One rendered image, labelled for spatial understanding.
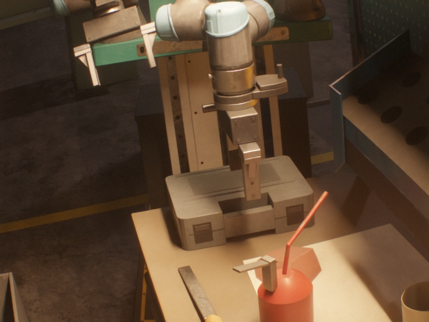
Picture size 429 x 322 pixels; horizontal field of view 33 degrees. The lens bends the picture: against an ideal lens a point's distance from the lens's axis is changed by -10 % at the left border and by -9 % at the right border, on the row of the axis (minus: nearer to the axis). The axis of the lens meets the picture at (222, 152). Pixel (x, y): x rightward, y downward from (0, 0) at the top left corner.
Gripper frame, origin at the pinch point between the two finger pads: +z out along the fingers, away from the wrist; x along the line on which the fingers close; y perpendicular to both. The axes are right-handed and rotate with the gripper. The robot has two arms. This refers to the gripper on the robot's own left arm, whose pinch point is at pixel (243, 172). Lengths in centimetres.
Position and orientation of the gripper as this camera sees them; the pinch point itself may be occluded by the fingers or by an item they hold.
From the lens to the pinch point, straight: 141.3
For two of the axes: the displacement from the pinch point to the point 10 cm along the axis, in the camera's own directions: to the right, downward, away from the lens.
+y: -9.8, 1.7, -1.4
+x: 1.9, 3.6, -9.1
